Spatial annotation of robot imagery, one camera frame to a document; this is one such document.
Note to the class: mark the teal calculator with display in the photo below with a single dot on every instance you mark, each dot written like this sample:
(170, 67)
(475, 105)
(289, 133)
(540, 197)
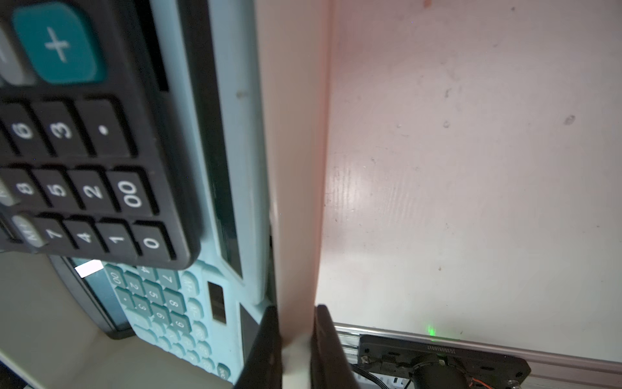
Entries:
(198, 315)

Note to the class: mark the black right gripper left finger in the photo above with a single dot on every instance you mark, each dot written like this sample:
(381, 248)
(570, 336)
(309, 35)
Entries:
(264, 368)

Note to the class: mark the cream plastic storage box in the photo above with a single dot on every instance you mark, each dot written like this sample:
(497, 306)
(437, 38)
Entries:
(293, 39)

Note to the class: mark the black calculator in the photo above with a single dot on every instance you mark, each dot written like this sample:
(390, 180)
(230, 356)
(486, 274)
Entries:
(92, 306)
(91, 156)

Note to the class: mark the light blue calculator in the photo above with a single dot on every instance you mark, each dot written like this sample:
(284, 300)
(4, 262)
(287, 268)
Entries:
(211, 59)

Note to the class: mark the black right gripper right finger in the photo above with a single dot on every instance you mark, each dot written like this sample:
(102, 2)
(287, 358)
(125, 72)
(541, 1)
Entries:
(329, 366)

